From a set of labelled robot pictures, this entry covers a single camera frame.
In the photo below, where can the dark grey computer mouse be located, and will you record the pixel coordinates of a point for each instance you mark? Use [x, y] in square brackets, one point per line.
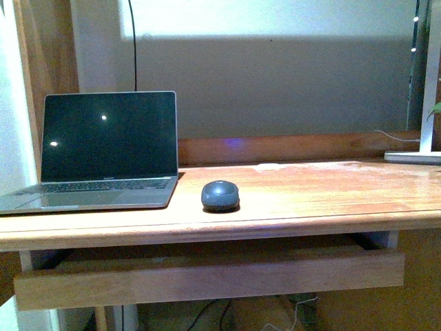
[220, 196]

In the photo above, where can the wooden pull-out desk drawer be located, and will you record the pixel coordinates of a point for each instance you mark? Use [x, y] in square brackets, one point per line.
[120, 282]

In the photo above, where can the white round desk grommet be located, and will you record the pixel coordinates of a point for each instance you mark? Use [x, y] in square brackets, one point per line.
[268, 167]

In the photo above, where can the grey open laptop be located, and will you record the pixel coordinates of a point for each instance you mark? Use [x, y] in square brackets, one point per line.
[104, 151]

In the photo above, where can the white desk lamp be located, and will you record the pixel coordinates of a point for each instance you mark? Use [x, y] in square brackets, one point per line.
[425, 155]

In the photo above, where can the green plant leaves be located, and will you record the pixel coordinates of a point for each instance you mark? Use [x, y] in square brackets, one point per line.
[436, 109]

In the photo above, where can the wooden desk back rail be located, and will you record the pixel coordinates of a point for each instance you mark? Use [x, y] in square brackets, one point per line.
[288, 149]

